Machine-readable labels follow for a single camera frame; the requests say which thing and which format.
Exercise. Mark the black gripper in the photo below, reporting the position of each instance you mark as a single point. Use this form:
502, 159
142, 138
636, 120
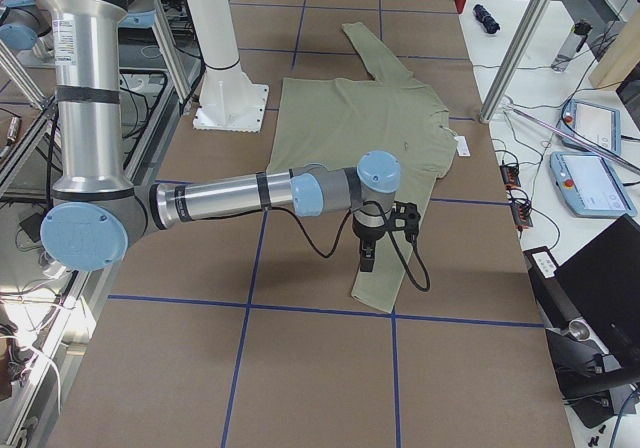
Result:
364, 234

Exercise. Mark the olive green long-sleeve shirt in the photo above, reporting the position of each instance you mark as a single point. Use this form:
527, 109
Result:
336, 122

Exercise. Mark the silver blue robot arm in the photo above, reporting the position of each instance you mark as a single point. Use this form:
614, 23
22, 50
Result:
99, 213

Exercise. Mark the white paper hang tag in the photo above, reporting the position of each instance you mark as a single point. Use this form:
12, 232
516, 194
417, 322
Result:
462, 146

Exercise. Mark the orange black electronics board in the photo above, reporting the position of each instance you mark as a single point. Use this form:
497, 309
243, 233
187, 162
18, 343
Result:
510, 175

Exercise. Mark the black box white label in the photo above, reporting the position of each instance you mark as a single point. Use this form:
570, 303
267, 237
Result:
554, 301

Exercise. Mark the near blue teach pendant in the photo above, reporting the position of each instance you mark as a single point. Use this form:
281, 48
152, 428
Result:
589, 186

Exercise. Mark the blue teach pendant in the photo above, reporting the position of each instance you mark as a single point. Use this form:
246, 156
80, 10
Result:
600, 124
589, 186

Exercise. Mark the black laptop computer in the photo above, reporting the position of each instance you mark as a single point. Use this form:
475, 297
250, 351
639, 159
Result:
602, 282

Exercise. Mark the folded dark blue umbrella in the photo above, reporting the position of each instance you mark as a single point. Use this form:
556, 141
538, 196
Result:
485, 19

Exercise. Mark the far blue teach pendant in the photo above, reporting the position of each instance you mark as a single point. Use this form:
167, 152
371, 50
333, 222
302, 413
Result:
600, 124

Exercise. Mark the clear water bottle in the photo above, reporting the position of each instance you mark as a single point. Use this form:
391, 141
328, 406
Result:
572, 45

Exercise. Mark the white central pedestal column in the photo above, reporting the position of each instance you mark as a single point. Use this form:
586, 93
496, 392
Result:
228, 100

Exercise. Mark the aluminium frame post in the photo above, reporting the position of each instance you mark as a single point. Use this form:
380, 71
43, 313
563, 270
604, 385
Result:
526, 29

